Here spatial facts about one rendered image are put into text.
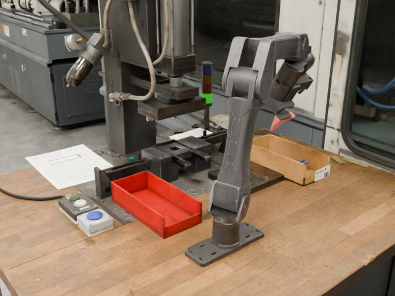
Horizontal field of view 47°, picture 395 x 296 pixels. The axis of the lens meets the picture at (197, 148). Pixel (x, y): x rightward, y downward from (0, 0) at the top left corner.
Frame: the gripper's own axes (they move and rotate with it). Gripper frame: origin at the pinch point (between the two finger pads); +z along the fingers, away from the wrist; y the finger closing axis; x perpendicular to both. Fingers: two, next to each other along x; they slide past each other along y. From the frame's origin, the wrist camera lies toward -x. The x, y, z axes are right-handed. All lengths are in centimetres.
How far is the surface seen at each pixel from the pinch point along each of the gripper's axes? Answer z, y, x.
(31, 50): 216, 296, -70
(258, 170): 16.5, -7.8, -1.8
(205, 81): 14.9, 31.4, -8.2
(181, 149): 19.4, 9.7, 15.5
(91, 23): 166, 266, -112
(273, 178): 13.3, -13.3, -1.0
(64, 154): 47, 39, 37
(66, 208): 24, 5, 55
